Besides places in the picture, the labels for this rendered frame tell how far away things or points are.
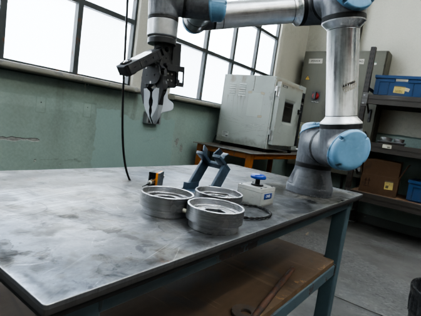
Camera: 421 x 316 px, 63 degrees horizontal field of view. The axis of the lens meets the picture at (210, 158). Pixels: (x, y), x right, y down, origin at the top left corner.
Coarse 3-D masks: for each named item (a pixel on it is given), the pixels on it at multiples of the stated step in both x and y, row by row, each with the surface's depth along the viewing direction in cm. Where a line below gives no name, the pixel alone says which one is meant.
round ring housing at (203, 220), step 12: (192, 204) 65; (204, 204) 66; (216, 204) 67; (228, 204) 67; (192, 216) 59; (204, 216) 58; (216, 216) 57; (228, 216) 58; (240, 216) 60; (192, 228) 60; (204, 228) 58; (216, 228) 58; (228, 228) 58
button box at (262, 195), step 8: (240, 184) 86; (248, 184) 87; (256, 184) 86; (248, 192) 85; (256, 192) 84; (264, 192) 84; (272, 192) 87; (248, 200) 85; (256, 200) 84; (264, 200) 85; (272, 200) 88
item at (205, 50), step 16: (0, 0) 179; (80, 0) 213; (0, 16) 180; (80, 16) 215; (112, 16) 233; (0, 32) 182; (80, 32) 217; (208, 32) 312; (256, 32) 382; (0, 48) 183; (128, 48) 251; (192, 48) 303; (208, 48) 316; (256, 48) 382; (0, 64) 172; (16, 64) 178; (32, 64) 197; (240, 64) 361; (272, 64) 418; (80, 80) 208; (96, 80) 217; (128, 80) 252; (176, 96) 276
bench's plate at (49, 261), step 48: (0, 192) 65; (48, 192) 70; (96, 192) 75; (288, 192) 108; (336, 192) 122; (0, 240) 45; (48, 240) 47; (96, 240) 49; (144, 240) 52; (192, 240) 55; (240, 240) 59; (48, 288) 35; (96, 288) 36
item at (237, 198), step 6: (204, 186) 78; (210, 186) 79; (198, 192) 72; (222, 192) 80; (228, 192) 79; (234, 192) 78; (240, 192) 77; (216, 198) 70; (222, 198) 70; (228, 198) 70; (234, 198) 71; (240, 198) 72; (240, 204) 73
